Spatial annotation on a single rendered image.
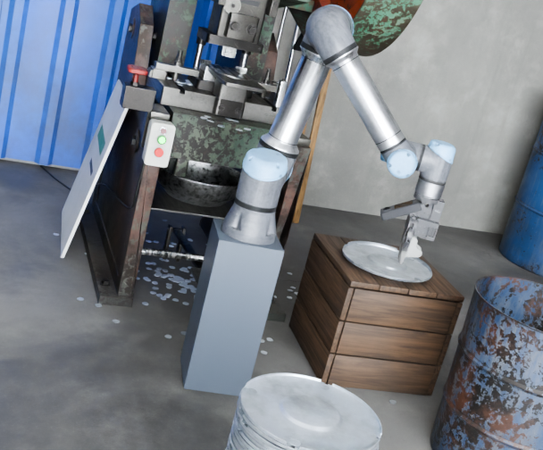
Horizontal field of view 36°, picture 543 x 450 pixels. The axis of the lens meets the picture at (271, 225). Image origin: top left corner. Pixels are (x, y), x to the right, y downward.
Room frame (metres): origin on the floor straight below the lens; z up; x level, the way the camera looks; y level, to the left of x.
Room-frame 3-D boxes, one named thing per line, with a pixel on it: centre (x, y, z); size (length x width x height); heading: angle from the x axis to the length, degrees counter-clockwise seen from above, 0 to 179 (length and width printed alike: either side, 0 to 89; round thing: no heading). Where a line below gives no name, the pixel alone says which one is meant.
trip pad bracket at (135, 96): (2.58, 0.50, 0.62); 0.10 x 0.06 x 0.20; 111
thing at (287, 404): (1.51, -0.17, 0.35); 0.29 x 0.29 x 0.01
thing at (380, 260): (2.53, -0.38, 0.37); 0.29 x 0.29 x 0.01
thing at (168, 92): (2.91, 0.29, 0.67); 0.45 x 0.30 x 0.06; 111
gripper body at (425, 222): (2.30, -0.41, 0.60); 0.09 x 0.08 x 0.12; 89
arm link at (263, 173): (2.21, 0.06, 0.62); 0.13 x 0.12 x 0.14; 175
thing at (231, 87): (2.75, 0.23, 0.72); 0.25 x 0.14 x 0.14; 21
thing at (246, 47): (2.91, 0.29, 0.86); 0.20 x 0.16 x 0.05; 111
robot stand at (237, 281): (2.21, 0.06, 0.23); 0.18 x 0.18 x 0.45; 13
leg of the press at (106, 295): (2.94, 0.59, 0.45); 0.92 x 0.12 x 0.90; 21
